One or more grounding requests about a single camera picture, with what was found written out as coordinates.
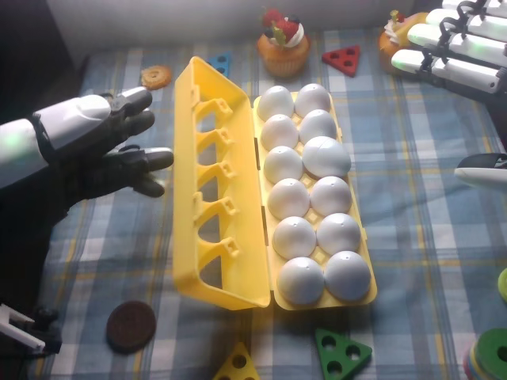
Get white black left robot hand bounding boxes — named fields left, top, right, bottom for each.
left=0, top=86, right=175, bottom=215

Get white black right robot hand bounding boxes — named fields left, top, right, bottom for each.
left=390, top=0, right=507, bottom=191

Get yellow egg carton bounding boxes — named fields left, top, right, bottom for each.
left=173, top=55, right=378, bottom=312

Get toy mango cupcake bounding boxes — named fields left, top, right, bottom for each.
left=378, top=9, right=431, bottom=76

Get tan toy biscuit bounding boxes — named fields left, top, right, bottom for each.
left=140, top=65, right=173, bottom=91

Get red triangle block with holes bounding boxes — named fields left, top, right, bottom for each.
left=321, top=44, right=362, bottom=78

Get blue triangle block with holes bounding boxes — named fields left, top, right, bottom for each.
left=206, top=50, right=234, bottom=78

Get toy strawberry cupcake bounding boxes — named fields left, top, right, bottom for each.
left=256, top=8, right=312, bottom=78

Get blue plaid table cloth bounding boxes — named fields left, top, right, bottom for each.
left=23, top=23, right=507, bottom=380

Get round chocolate toy cookie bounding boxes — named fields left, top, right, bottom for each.
left=105, top=300, right=158, bottom=353

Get yellow triangle block with holes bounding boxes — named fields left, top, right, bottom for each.
left=212, top=340, right=262, bottom=380

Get green triangle block with holes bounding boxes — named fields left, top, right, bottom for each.
left=314, top=327, right=374, bottom=380

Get colourful ring stacker toy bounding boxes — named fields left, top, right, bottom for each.
left=463, top=327, right=507, bottom=380

